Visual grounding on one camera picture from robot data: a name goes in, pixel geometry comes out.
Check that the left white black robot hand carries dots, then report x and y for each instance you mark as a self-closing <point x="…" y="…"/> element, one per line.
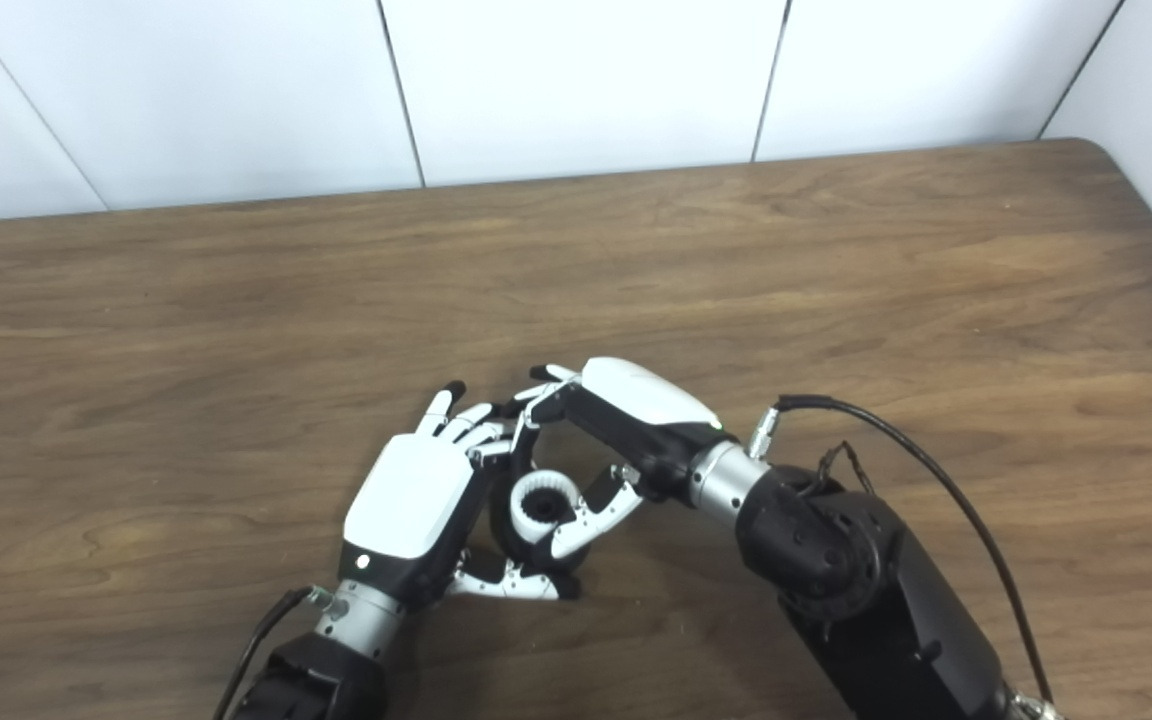
<point x="406" y="500"/>

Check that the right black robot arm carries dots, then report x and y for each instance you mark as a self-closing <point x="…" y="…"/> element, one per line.
<point x="866" y="590"/>

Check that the round black plastic part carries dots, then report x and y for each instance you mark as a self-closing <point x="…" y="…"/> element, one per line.
<point x="501" y="520"/>

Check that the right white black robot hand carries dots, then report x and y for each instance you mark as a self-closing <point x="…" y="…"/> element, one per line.
<point x="646" y="410"/>

